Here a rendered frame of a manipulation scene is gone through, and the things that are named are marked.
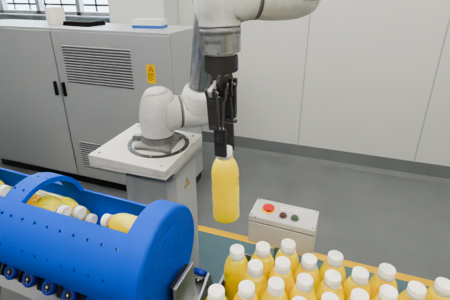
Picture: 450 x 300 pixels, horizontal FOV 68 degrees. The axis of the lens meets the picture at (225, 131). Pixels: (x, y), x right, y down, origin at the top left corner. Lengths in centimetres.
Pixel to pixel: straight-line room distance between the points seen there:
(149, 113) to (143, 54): 115
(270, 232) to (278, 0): 67
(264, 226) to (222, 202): 26
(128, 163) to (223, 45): 91
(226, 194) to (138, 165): 71
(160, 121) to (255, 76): 224
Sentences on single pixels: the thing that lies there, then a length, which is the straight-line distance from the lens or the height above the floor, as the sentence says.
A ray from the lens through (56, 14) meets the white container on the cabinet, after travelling 334.
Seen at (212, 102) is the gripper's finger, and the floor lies 151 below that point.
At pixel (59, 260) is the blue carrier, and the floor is 113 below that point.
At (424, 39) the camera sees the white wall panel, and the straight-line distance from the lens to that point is 350.
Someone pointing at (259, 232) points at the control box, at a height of 105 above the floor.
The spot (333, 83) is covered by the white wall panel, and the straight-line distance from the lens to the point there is 353.
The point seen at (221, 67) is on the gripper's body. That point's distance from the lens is 72.
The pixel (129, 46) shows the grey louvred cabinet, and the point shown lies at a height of 134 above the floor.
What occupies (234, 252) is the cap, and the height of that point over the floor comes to 110.
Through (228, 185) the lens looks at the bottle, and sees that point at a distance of 82.
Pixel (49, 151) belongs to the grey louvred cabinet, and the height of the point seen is 29.
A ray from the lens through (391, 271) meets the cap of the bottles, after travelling 98.
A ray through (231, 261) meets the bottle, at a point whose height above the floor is 107.
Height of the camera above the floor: 174
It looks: 23 degrees down
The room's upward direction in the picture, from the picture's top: straight up
